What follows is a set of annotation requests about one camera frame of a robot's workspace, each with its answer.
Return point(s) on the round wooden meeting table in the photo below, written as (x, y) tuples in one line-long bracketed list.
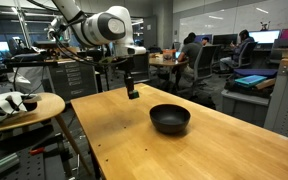
[(158, 61)]

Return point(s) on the white cloth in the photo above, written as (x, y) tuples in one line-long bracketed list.
[(12, 103)]

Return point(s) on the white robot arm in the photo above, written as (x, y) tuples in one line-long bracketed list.
[(111, 26)]

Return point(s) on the aluminium extrusion bar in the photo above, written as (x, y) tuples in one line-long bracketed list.
[(8, 162)]

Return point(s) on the seated person at monitors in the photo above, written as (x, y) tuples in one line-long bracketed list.
[(227, 62)]

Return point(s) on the grey storage bin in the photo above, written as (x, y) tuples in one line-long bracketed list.
[(252, 109)]

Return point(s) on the round wooden side table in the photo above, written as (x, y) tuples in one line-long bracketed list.
[(50, 106)]

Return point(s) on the black bowl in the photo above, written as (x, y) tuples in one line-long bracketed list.
[(169, 118)]

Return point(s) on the orange handled tool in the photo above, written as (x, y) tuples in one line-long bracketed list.
[(36, 151)]

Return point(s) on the dark computer monitor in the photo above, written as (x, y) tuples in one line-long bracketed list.
[(225, 39)]

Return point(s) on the grey office chair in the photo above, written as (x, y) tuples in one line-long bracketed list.
[(202, 68)]

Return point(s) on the orange box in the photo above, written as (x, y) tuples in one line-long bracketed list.
[(169, 54)]

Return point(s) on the teal tablet case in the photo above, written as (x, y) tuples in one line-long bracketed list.
[(250, 80)]

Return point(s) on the black cabinet with labels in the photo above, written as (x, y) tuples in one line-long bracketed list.
[(71, 79)]

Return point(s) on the person in grey shirt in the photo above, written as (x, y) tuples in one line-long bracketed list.
[(189, 52)]

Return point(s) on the small green block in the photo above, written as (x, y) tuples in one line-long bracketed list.
[(134, 94)]

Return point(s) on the dark office chair right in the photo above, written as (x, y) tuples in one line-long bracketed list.
[(245, 56)]

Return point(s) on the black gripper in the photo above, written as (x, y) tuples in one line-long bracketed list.
[(126, 65)]

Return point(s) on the bright computer monitor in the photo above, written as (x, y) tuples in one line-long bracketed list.
[(262, 37)]

